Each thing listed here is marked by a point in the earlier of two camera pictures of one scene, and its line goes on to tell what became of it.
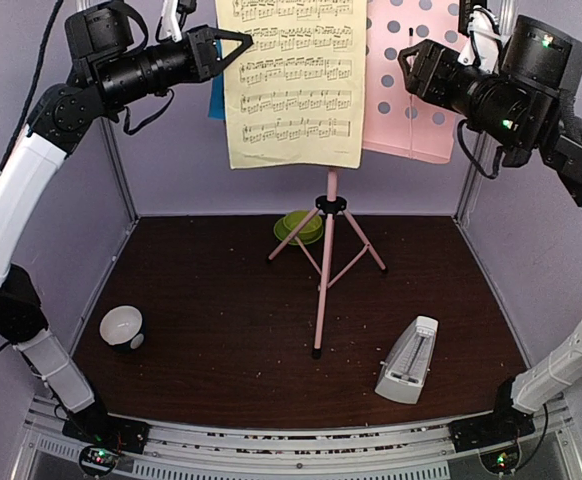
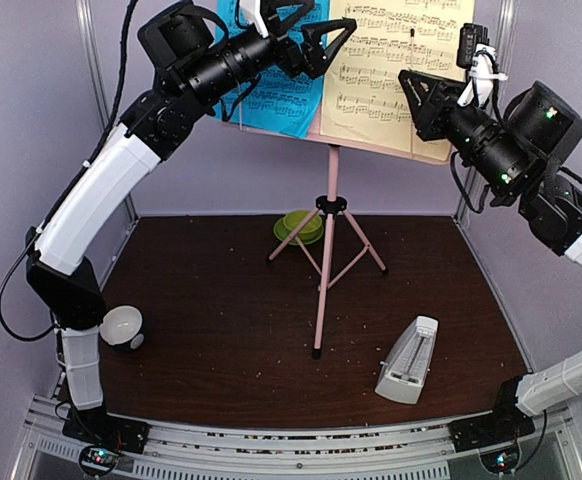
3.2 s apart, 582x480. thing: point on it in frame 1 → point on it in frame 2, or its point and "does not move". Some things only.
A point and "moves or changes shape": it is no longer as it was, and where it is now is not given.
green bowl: [310, 232] does not move
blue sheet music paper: [217, 98] moves or changes shape
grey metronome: [408, 361] does not move
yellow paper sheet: [295, 97] → [363, 98]
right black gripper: [428, 77] → [435, 101]
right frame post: [508, 14] does not move
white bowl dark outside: [121, 327] does not move
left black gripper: [203, 55] → [313, 57]
